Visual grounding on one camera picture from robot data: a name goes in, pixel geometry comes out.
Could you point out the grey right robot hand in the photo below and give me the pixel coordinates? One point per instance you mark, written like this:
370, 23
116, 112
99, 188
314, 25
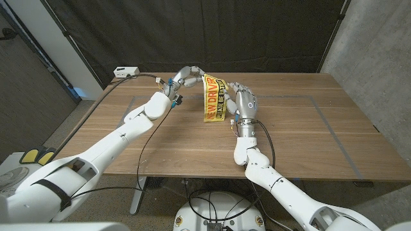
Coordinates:
246, 104

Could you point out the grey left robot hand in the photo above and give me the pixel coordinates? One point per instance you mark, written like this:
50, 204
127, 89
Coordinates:
189, 75

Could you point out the yellow new driver bumper sticker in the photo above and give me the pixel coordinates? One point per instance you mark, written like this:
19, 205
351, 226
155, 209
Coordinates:
213, 102

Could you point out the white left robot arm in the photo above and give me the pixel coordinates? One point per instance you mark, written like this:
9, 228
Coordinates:
106, 146

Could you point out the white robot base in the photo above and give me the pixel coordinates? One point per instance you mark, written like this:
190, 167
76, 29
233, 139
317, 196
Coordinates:
192, 215

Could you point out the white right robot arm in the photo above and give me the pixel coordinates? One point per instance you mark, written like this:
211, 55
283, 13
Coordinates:
282, 189

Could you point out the black backdrop curtain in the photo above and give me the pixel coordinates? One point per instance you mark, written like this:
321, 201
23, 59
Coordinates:
205, 32

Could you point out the white power outlet box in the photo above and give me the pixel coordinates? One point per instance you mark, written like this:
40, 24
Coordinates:
126, 72

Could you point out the grey tape outline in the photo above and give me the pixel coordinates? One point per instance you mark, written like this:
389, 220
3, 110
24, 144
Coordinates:
335, 134

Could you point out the black backdrop stand pole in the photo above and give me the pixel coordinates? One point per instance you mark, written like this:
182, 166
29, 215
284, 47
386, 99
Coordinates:
334, 37
72, 48

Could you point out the grey table leg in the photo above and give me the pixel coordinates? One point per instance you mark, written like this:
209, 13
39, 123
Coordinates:
303, 199

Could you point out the black round fan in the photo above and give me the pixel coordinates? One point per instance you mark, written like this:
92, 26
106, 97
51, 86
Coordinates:
155, 183

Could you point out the black box on base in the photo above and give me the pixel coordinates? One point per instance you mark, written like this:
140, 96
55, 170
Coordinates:
214, 226

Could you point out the white table leg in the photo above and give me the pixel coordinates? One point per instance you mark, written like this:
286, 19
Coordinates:
137, 195

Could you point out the yellow black foot pedal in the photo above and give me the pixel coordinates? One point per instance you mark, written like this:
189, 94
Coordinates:
46, 157
29, 156

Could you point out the white platform box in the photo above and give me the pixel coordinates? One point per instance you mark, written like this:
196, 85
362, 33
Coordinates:
9, 160

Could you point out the grey sneaker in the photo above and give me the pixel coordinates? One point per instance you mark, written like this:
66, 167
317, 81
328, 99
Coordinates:
11, 178

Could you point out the black wall rail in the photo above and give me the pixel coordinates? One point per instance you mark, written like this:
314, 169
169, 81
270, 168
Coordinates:
71, 92

